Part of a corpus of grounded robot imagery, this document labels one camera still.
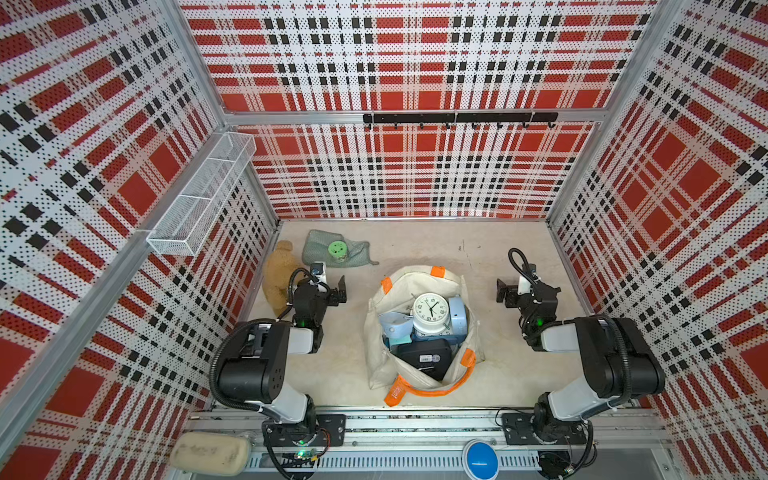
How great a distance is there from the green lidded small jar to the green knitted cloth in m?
0.01

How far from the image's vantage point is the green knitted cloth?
110cm

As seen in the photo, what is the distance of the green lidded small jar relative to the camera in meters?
1.07
